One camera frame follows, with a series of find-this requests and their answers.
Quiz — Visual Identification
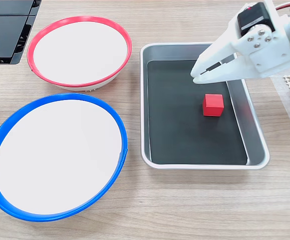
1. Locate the red cube block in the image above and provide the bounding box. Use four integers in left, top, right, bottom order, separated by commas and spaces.
202, 93, 225, 118

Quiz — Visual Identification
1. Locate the silver metal tray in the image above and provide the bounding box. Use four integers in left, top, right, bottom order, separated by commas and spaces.
139, 41, 271, 171

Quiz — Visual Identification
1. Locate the black tray liner mat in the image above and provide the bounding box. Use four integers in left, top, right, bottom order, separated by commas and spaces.
146, 59, 249, 166

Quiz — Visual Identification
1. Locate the white dish red rim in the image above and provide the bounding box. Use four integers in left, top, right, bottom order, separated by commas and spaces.
26, 15, 133, 92

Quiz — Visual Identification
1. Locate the white dish blue rim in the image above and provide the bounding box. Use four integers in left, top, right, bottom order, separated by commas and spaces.
0, 92, 128, 223

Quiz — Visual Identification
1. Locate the black flat electronic device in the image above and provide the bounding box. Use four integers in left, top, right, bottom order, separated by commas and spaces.
0, 0, 42, 65

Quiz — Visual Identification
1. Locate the red cable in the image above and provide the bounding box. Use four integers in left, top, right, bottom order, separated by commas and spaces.
274, 1, 290, 12

